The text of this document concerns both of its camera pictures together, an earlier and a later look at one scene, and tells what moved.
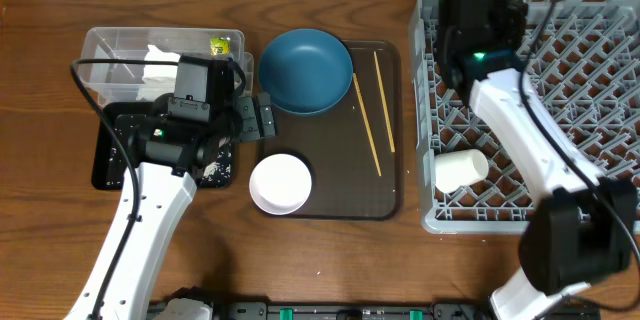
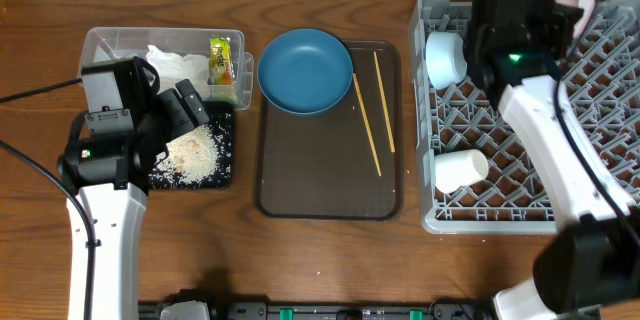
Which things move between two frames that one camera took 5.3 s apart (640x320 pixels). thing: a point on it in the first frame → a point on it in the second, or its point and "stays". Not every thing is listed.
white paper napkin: [158, 79] → [174, 68]
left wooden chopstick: [367, 125] stays
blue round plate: [305, 71] stays
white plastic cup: [456, 168] stays
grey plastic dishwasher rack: [583, 84] stays
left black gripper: [247, 117] → [176, 111]
